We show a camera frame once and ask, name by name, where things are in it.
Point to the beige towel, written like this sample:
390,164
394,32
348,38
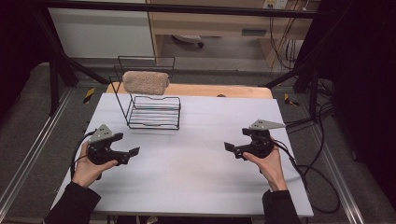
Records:
145,82

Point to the yellow black tape marker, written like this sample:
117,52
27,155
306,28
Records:
290,100
89,95

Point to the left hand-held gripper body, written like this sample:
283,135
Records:
99,152

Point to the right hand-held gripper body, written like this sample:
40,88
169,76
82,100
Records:
260,146

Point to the person's right hand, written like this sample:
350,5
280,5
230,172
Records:
269,169

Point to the white board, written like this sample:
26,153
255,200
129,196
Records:
193,174

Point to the person's left hand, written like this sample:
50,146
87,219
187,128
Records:
85,171

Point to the white cabinet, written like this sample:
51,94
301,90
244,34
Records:
102,31

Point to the office chair base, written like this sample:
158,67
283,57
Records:
188,38

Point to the aluminium floor rail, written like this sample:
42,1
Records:
339,177
34,146

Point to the wooden table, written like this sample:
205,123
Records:
211,90

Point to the dark curtain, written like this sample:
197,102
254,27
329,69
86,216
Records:
367,77
18,46

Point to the light wooden desk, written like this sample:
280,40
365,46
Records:
218,23

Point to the wall power outlet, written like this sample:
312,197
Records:
275,3

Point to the black metal frame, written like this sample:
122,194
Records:
186,8

